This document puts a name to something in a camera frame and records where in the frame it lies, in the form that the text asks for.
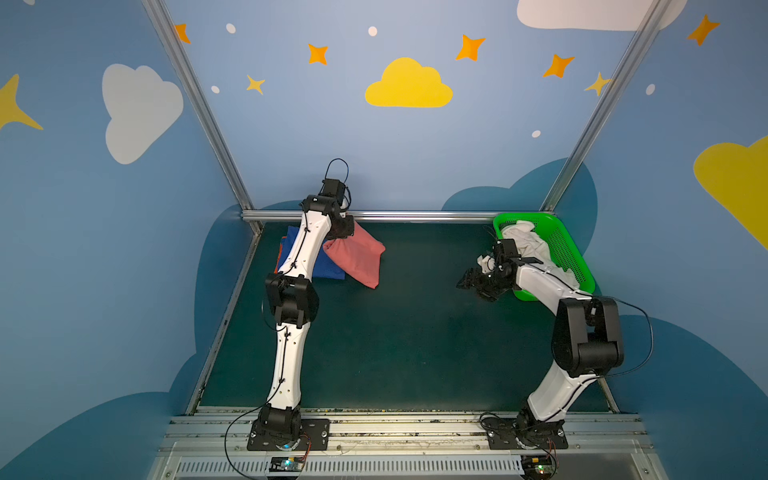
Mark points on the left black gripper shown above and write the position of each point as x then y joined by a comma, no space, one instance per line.
343,225

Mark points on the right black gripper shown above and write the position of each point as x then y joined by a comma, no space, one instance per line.
488,282

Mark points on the pink t shirt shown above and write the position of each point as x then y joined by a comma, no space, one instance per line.
358,255

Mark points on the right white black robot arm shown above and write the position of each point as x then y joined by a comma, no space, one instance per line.
586,342

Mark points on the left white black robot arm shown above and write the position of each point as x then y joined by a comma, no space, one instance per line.
294,303

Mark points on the folded blue t shirt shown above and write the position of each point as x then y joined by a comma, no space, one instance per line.
324,266

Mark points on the white grey t shirt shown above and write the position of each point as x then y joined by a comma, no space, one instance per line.
528,243

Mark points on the folded orange t shirt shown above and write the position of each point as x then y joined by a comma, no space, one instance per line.
280,258

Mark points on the green plastic basket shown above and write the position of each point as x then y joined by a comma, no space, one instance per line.
562,248

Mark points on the right circuit board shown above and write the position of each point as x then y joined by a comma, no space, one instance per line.
538,467

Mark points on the left green circuit board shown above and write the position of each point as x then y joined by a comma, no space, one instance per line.
286,465

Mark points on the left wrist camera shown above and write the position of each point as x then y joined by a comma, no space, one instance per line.
335,189

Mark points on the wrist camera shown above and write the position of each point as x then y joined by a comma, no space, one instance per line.
503,260
335,189

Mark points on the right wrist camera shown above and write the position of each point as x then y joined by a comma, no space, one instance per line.
503,260

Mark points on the left aluminium frame post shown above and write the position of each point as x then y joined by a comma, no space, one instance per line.
161,20

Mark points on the aluminium frame post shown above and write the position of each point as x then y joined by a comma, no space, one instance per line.
161,20
640,44

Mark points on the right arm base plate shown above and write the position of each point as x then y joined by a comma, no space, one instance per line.
506,433

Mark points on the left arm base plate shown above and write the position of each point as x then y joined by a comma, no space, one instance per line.
313,433

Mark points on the aluminium rail base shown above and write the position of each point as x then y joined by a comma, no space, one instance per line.
403,445

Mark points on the right aluminium frame post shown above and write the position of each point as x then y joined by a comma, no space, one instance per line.
640,44

